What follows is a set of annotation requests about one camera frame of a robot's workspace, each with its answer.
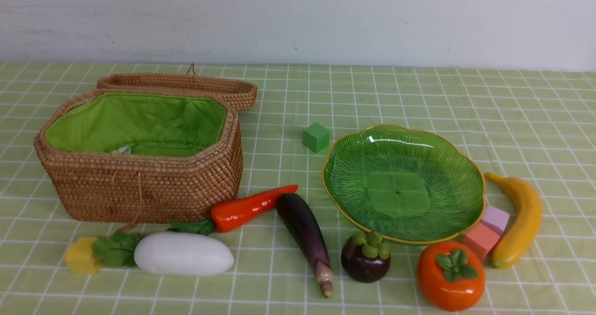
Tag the purple eggplant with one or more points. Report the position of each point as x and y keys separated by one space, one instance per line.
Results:
x=298 y=218

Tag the orange carrot with green leaves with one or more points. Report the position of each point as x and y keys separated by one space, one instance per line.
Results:
x=228 y=216

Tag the dark purple mangosteen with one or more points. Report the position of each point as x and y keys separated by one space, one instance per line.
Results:
x=365 y=257

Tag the white radish with green leaves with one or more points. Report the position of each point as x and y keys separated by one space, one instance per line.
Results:
x=165 y=253

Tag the orange persimmon with green leaf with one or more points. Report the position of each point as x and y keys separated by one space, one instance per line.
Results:
x=450 y=276

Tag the yellow banana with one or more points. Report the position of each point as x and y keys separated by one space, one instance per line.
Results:
x=519 y=237

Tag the green wooden cube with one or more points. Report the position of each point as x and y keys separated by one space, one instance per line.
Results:
x=316 y=137

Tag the woven wicker basket lid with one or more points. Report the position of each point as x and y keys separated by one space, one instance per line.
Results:
x=240 y=95

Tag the green leaf-shaped glass plate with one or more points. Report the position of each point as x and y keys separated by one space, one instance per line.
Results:
x=411 y=186

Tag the woven wicker basket green lining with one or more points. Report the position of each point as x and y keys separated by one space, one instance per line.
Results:
x=152 y=156

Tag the green checked tablecloth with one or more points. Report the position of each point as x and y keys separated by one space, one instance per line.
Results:
x=536 y=125

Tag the pink wooden cube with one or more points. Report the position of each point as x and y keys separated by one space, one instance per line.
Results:
x=481 y=240

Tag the lilac wooden cube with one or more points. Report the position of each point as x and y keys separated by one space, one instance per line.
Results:
x=495 y=219

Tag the yellow hexagonal block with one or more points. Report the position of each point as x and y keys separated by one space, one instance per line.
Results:
x=79 y=257

